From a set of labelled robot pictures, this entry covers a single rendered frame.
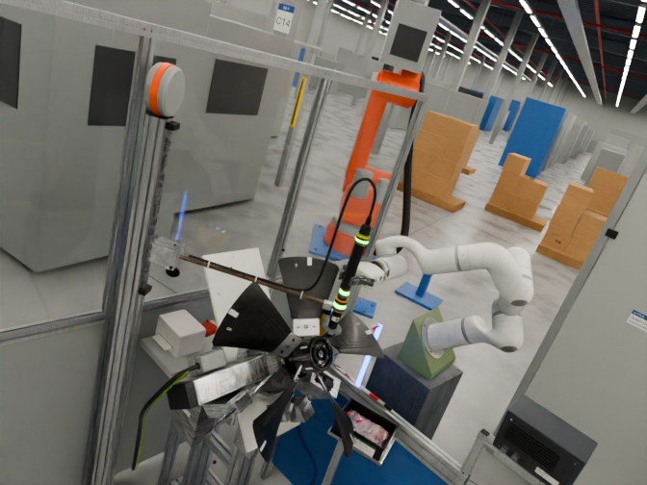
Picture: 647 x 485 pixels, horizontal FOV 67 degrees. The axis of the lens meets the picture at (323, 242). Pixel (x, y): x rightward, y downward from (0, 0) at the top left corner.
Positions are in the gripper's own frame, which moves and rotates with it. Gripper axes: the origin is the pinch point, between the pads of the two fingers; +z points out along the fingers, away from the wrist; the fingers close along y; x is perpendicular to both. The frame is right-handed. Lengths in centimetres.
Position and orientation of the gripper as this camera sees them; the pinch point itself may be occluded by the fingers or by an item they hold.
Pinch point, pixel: (349, 277)
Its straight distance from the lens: 164.3
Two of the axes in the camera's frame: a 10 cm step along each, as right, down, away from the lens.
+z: -6.5, 1.0, -7.6
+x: 2.8, -8.9, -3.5
